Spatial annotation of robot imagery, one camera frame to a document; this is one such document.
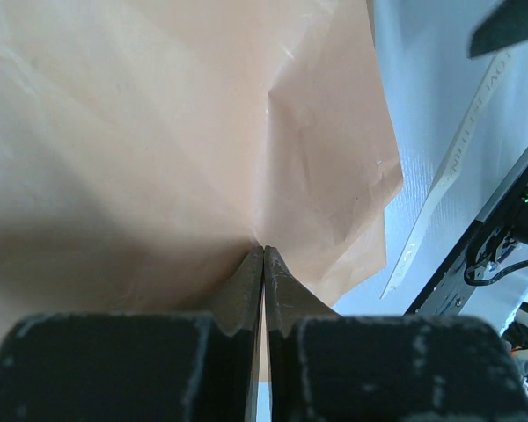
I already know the cream ribbon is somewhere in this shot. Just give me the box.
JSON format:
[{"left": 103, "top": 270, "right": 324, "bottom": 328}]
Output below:
[{"left": 380, "top": 49, "right": 514, "bottom": 298}]

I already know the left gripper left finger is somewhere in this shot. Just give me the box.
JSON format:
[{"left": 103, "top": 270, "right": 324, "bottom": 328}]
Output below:
[{"left": 0, "top": 247, "right": 264, "bottom": 421}]

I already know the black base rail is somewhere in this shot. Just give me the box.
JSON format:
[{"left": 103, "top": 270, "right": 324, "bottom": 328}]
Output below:
[{"left": 407, "top": 147, "right": 528, "bottom": 316}]

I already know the orange beige wrapping paper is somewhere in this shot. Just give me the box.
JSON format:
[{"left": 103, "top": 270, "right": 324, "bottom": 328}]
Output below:
[{"left": 0, "top": 1, "right": 402, "bottom": 341}]

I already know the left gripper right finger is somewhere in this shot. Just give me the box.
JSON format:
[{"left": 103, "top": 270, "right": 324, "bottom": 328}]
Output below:
[{"left": 263, "top": 246, "right": 528, "bottom": 421}]

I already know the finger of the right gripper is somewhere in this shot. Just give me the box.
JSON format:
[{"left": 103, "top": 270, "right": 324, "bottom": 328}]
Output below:
[{"left": 468, "top": 0, "right": 528, "bottom": 58}]

